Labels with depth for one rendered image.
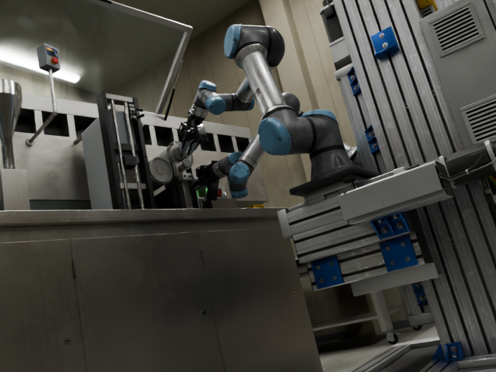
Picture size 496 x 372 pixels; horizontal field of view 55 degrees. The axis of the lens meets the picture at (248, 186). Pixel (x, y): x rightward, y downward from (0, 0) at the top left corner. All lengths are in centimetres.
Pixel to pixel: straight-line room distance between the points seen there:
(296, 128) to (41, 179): 123
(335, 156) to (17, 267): 98
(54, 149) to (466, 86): 171
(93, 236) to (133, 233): 14
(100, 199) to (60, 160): 32
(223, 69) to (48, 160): 481
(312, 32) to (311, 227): 491
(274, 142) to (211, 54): 569
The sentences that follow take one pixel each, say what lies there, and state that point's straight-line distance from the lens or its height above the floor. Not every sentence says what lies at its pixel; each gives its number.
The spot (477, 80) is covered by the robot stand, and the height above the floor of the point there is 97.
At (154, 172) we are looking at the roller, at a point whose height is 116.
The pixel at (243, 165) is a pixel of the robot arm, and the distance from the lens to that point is 185.
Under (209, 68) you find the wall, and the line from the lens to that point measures 702.
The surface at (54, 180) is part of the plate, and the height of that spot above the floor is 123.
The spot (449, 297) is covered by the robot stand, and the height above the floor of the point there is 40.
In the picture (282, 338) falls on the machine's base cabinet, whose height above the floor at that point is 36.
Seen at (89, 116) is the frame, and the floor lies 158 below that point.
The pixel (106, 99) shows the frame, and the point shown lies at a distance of 201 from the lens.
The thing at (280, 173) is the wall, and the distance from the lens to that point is 597.
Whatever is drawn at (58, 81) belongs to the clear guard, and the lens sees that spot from 247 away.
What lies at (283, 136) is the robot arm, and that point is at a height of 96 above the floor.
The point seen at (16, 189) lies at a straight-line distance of 191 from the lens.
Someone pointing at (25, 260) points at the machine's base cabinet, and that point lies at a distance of 149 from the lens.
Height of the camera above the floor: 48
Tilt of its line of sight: 15 degrees up
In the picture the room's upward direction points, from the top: 13 degrees counter-clockwise
